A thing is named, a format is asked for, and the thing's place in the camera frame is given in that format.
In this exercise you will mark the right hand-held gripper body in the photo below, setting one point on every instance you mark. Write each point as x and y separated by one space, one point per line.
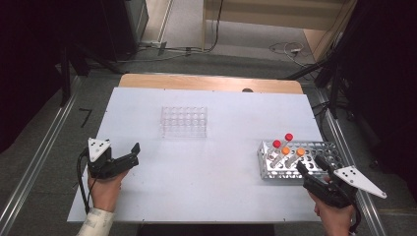
331 191

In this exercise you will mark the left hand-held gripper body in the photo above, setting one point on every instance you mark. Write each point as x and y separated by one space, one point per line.
98 165

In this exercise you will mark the perforated metal tube rack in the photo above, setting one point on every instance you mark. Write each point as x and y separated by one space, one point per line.
321 152

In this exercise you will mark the orange-capped test tube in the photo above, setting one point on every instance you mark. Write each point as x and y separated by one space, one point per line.
300 152
285 151

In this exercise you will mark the red-capped test tube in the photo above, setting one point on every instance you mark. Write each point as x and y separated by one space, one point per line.
277 144
288 137

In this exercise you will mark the clear plastic tube rack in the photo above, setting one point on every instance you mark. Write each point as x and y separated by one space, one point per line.
183 121

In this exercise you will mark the person's right hand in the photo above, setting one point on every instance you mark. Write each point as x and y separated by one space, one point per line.
334 219

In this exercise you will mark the person's left hand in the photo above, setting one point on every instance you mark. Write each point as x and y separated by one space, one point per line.
105 193

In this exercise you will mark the black tripod stand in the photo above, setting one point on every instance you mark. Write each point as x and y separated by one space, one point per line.
334 88
65 78

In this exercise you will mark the white table board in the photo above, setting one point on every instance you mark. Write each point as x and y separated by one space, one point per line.
213 180

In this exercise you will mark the wooden table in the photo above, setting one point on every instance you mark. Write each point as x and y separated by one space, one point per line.
196 82

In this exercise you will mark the dark round table grommet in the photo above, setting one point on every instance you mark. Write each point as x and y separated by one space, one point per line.
247 90

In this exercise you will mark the dark curtain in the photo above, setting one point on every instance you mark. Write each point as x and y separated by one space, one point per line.
26 65
387 82

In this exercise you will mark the dark cabinet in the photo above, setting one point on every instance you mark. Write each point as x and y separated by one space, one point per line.
131 19

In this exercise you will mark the beige wooden furniture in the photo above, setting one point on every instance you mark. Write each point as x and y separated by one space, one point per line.
262 13

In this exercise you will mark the aluminium floor rail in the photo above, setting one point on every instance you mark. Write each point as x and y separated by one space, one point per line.
37 155
372 216

